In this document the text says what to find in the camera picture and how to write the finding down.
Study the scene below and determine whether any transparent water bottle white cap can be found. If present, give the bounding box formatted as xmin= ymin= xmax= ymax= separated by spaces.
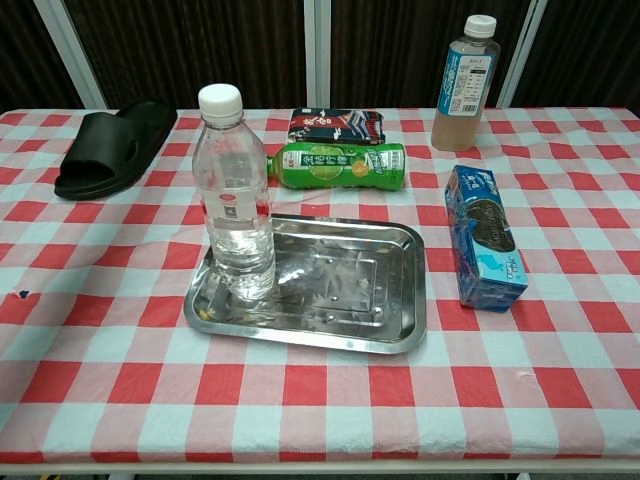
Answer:
xmin=192 ymin=83 xmax=276 ymax=303

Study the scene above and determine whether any stainless steel tray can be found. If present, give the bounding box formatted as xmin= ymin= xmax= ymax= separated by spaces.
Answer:
xmin=183 ymin=213 xmax=428 ymax=356

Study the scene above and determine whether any green tea bottle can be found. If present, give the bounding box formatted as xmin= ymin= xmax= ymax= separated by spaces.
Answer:
xmin=265 ymin=141 xmax=405 ymax=193

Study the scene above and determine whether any blue-labelled drink bottle white cap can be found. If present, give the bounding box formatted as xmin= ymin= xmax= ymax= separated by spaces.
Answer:
xmin=430 ymin=13 xmax=502 ymax=153

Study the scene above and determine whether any dark red snack packet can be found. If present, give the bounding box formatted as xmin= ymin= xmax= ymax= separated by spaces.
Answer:
xmin=288 ymin=107 xmax=387 ymax=148

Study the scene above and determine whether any red white checked tablecloth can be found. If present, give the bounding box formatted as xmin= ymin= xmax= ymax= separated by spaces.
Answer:
xmin=0 ymin=107 xmax=640 ymax=464

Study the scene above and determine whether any blue cookie box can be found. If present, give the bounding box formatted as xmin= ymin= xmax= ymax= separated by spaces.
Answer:
xmin=444 ymin=164 xmax=530 ymax=312

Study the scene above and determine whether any black rubber slipper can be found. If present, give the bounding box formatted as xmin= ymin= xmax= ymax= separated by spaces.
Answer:
xmin=53 ymin=99 xmax=179 ymax=201

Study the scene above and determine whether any white partition post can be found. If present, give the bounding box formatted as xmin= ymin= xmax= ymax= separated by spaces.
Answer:
xmin=496 ymin=0 xmax=549 ymax=109
xmin=31 ymin=0 xmax=109 ymax=111
xmin=303 ymin=0 xmax=333 ymax=110

